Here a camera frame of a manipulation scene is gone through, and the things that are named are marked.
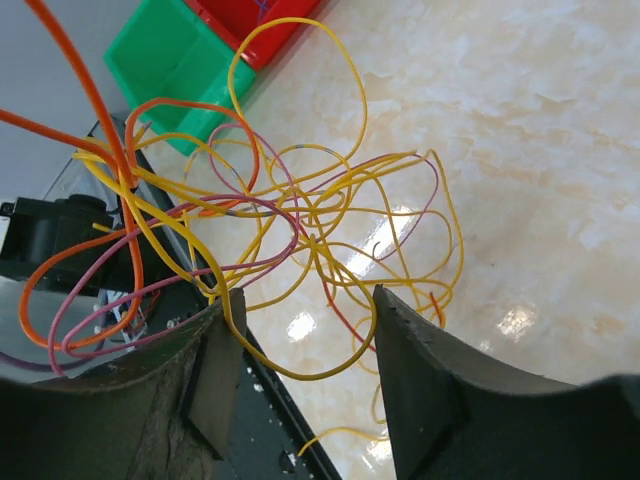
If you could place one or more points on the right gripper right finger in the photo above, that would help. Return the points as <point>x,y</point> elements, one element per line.
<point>454,412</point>

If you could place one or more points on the lower green storage bin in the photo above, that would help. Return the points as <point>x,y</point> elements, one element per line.
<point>165,50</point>

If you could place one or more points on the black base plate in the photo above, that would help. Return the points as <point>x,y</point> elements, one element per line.
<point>260,380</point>

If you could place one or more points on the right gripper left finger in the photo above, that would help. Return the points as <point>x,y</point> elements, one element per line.
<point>43,417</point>

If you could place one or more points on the red storage bin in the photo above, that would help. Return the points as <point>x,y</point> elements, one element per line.
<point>233,20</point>

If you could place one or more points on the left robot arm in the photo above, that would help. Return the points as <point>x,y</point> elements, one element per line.
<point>39,229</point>

